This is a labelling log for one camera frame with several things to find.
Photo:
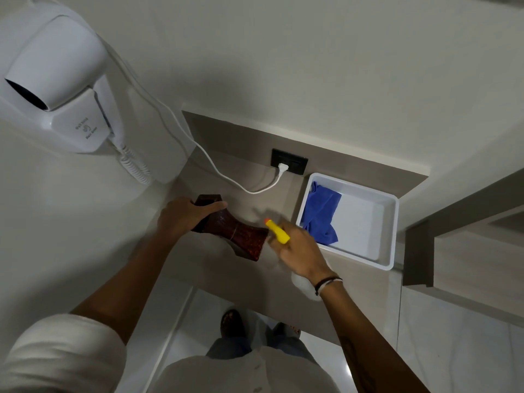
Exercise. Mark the person's right shoe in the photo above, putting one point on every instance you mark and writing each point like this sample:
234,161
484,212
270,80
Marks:
291,331

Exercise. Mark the person's right forearm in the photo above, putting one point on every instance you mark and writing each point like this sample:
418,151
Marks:
364,347

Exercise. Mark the person's shoe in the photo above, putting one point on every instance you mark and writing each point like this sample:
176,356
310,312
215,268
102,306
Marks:
232,323
291,331

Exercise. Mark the white wall hair dryer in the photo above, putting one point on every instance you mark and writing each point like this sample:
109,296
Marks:
57,73

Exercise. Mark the person's left forearm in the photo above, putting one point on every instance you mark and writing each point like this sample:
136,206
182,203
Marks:
131,282

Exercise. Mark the person's left shoe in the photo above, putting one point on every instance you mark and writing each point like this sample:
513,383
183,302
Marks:
232,323

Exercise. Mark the black and white wristband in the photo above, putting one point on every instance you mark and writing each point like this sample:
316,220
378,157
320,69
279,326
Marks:
327,282

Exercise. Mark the black wall socket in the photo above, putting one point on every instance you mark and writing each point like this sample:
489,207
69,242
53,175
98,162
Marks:
296,159

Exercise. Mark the dark red vase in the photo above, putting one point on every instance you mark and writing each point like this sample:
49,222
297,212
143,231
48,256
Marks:
241,237

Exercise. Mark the blue cloth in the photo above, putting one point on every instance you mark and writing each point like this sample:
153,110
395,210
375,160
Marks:
321,212

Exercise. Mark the white spray bottle yellow nozzle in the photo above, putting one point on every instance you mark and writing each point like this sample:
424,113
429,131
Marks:
278,232

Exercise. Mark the white plastic tray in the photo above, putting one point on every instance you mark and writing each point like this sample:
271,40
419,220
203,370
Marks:
364,225

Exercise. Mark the person's left hand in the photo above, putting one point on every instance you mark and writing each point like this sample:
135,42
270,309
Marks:
180,216

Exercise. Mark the grey shelf unit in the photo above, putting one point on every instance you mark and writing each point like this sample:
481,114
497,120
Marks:
470,278

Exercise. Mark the person's right hand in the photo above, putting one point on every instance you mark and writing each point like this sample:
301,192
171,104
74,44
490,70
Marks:
303,259

